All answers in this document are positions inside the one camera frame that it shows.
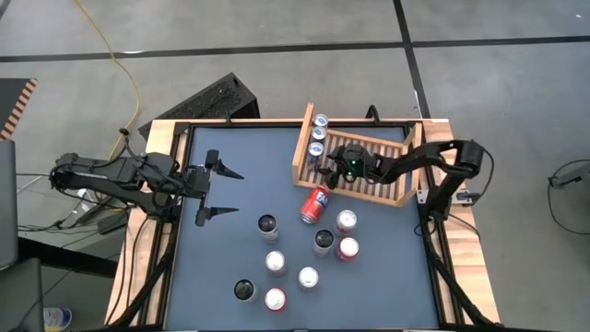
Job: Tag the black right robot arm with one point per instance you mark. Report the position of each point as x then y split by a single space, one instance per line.
428 157

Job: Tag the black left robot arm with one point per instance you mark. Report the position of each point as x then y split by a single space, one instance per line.
115 173

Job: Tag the black-topped silver can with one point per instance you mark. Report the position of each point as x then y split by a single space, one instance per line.
244 289

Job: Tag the red Fanta strawberry can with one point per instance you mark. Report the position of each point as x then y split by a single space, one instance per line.
349 247
275 299
315 206

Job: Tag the black floor beam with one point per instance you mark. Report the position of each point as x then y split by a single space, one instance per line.
64 257

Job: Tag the blue-grey table mat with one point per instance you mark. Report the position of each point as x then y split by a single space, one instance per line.
198 258

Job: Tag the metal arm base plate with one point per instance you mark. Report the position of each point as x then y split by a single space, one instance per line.
423 197

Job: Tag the grey chair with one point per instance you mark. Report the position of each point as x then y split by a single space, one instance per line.
9 207

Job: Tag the wooden slatted shelf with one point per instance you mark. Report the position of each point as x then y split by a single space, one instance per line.
302 143

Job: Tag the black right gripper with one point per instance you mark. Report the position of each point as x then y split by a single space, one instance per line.
352 168

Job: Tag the white pink Celsius can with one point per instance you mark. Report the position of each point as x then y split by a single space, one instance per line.
267 223

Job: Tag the white blue yellow container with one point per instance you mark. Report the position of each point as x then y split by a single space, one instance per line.
57 318

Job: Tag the black power adapter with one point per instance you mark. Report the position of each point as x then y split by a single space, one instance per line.
110 224

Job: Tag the silver can red logo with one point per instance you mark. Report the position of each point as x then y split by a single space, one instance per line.
275 261

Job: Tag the black perforated metal box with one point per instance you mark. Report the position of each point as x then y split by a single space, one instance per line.
212 99

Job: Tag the Celsius Peach Vibe can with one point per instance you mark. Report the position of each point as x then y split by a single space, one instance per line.
323 239

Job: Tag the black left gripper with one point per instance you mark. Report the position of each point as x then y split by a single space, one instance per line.
203 184

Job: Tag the black table clamp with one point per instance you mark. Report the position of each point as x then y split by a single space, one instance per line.
372 114

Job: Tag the silver Diet Coke can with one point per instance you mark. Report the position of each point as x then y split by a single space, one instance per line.
346 219
308 276

